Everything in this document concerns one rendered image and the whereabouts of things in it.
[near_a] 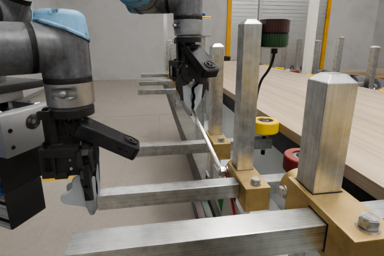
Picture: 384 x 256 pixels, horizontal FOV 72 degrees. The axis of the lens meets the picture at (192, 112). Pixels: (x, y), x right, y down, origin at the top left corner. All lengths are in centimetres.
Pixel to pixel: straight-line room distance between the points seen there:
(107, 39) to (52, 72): 779
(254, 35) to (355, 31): 1002
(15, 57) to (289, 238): 40
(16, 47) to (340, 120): 41
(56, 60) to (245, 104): 34
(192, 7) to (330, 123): 48
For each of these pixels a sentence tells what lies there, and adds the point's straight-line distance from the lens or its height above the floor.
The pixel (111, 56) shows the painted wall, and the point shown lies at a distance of 824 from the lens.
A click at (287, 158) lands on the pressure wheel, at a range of 58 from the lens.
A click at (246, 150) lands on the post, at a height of 92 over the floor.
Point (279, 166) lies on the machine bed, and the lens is 90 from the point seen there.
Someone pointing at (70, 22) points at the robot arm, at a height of 116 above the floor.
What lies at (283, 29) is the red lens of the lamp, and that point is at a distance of 53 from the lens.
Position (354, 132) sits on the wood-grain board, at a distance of 82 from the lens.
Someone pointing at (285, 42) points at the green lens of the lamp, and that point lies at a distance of 54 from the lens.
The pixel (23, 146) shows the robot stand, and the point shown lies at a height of 92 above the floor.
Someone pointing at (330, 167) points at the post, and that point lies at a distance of 33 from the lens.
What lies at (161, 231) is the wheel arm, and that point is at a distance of 28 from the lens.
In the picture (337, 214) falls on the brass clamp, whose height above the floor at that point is 97.
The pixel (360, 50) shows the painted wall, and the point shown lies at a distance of 1071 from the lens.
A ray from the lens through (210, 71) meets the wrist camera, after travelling 64.
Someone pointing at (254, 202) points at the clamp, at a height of 84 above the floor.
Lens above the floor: 114
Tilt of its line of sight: 15 degrees down
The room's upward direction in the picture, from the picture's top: straight up
